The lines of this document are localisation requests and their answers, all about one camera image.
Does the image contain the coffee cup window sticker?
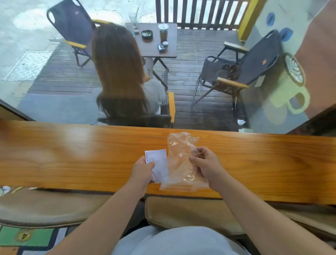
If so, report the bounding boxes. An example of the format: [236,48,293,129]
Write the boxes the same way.
[263,52,311,124]

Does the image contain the dark folding chair yellow armrests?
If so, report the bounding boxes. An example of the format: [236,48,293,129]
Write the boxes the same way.
[46,0,114,68]
[96,92,176,129]
[191,29,283,119]

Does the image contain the round manhole cover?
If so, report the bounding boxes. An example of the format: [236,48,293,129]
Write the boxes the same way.
[12,8,51,31]

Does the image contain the yellow post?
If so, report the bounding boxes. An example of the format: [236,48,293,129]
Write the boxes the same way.
[237,0,263,43]

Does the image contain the person's right hand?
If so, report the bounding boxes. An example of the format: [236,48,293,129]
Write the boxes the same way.
[189,146,229,192]

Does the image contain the clear glass with straw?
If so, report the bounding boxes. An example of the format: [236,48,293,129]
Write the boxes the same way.
[128,6,140,35]

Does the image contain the clear plastic bag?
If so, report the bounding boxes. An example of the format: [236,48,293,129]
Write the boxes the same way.
[160,132,209,192]

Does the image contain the white paper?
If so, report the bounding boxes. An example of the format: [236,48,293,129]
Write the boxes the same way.
[145,149,170,184]

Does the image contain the brown wooden fence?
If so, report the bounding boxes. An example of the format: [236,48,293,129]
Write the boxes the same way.
[155,0,250,31]

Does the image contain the small brown outdoor table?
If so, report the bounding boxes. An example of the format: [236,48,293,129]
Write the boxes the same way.
[125,23,178,90]

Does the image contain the person's light grey clothing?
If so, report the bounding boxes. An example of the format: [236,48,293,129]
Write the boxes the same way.
[111,225,251,255]

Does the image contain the person's left hand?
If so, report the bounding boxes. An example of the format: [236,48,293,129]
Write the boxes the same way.
[125,156,156,197]

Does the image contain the colourful patterned floor mat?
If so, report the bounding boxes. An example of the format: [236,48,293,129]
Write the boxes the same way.
[0,224,78,255]

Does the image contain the person's left forearm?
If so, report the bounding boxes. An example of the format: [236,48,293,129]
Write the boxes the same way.
[47,184,145,255]

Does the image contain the square metal ground grate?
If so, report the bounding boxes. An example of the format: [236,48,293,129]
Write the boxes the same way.
[2,50,54,82]

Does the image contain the person's right forearm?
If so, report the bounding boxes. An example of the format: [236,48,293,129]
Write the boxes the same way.
[212,175,336,255]

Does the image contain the iced drink cup with lid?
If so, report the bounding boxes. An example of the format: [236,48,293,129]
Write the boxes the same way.
[158,18,169,44]

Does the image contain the brown window decal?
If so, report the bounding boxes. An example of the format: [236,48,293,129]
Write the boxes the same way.
[293,0,336,119]

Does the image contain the tan seat cushion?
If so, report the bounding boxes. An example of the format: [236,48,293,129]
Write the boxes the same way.
[0,188,114,229]
[144,195,336,237]

